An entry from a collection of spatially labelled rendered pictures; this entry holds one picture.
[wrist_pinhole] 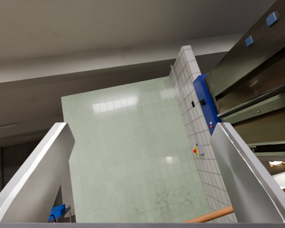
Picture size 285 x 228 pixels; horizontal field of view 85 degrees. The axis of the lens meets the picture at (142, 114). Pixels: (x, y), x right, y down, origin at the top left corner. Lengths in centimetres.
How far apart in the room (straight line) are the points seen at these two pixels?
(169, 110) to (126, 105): 62
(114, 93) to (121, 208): 149
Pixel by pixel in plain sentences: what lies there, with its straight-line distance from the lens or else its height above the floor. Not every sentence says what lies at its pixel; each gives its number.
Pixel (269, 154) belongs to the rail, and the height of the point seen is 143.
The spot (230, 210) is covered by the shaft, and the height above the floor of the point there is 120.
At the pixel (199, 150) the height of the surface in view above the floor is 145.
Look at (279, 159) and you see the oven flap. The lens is 97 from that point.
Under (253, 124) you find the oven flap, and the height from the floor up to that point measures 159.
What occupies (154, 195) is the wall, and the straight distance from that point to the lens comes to 219.
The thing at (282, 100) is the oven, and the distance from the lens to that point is 106.
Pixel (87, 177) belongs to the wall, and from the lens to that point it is 220.
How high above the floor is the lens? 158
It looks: 14 degrees up
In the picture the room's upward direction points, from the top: 14 degrees counter-clockwise
